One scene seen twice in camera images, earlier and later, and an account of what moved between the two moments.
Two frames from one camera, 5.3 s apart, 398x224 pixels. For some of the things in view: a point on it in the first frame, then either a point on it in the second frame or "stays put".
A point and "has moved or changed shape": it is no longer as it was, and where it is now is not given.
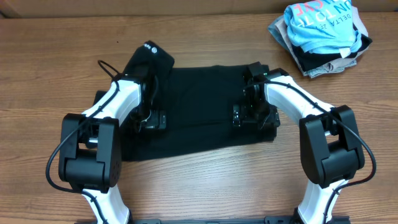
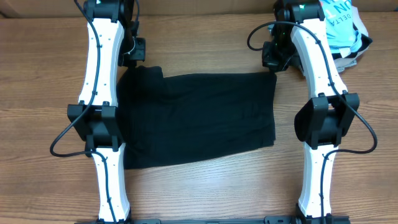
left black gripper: x=154 y=119 to x=137 y=51
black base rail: x=268 y=219 stays put
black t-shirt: x=199 y=102 has moved or changed shape
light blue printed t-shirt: x=323 y=26 stays put
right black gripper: x=237 y=115 to x=272 y=60
